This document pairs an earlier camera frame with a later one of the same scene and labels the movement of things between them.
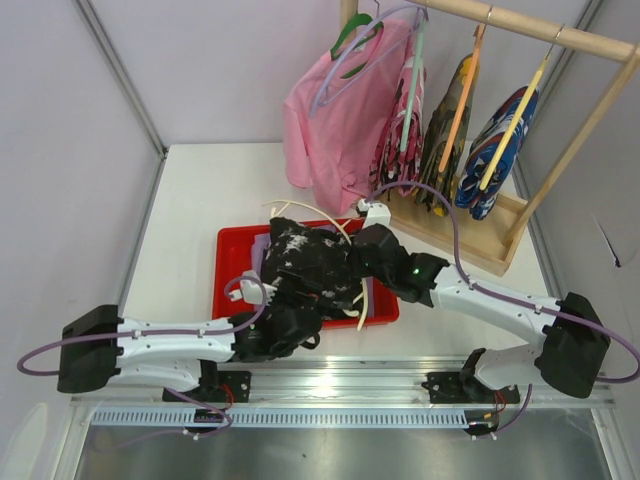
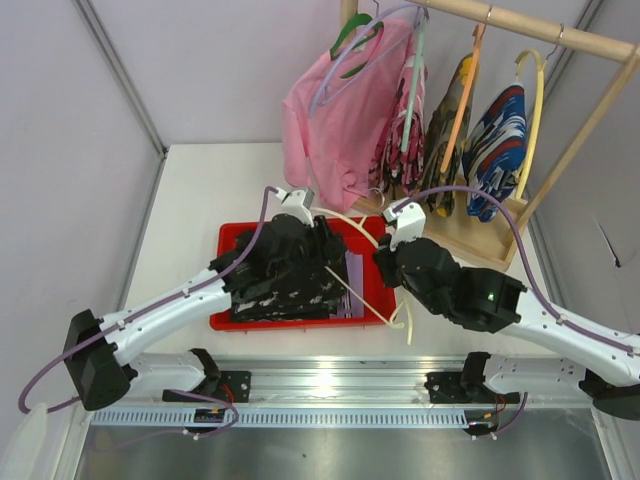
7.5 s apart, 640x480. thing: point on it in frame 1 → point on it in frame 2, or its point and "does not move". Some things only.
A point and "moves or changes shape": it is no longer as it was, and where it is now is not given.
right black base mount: (465, 387) does not move
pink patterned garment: (392, 167) does not move
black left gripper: (288, 304) → (320, 238)
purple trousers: (261, 244) moves or changes shape
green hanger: (355, 23) does not move
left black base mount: (231, 387) does not move
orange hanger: (478, 35) does not move
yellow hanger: (506, 136) → (534, 118)
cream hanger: (349, 241) → (359, 221)
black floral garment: (318, 260) moves or changes shape
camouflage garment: (434, 188) does not move
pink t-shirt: (335, 110) does not move
